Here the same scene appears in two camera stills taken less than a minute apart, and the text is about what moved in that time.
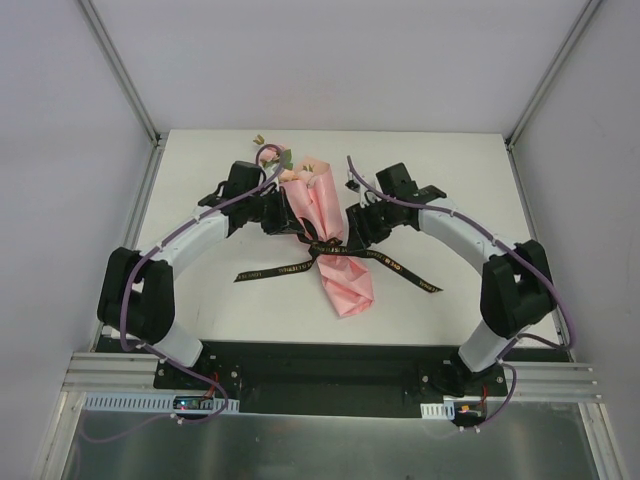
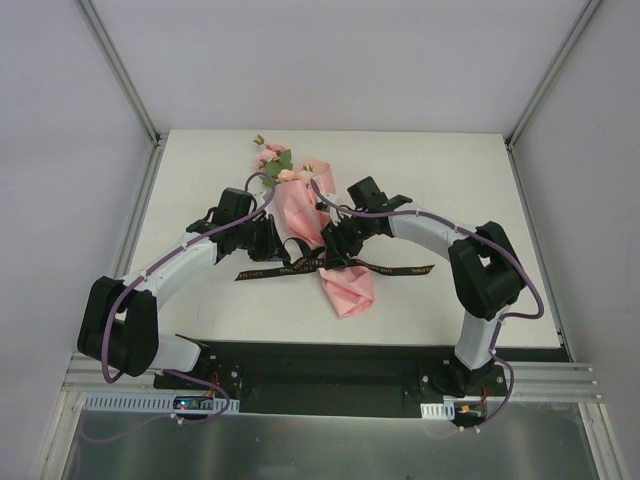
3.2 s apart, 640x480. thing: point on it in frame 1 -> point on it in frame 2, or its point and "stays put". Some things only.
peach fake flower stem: (286, 175) stays put
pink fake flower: (269, 155) stays put
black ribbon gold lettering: (320, 246) -> (300, 256)
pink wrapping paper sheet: (315, 195) stays put
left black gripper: (278, 215) -> (267, 240)
